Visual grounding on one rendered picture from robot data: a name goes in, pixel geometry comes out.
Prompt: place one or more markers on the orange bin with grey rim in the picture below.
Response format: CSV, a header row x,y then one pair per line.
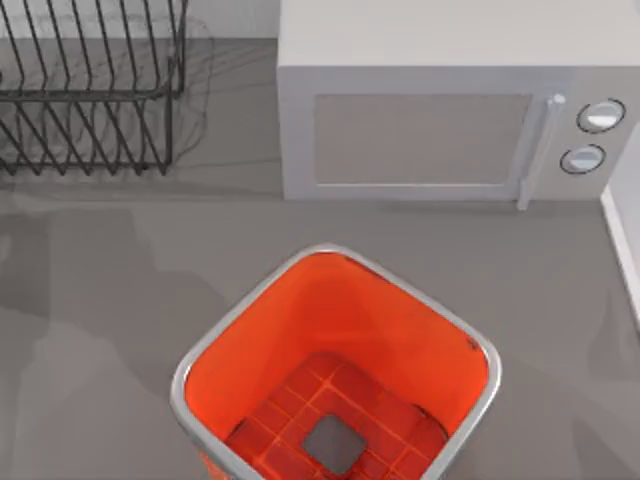
x,y
320,320

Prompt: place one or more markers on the pale microwave oven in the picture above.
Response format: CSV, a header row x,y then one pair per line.
x,y
400,50

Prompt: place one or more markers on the microwave knob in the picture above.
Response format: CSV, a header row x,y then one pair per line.
x,y
582,159
601,115

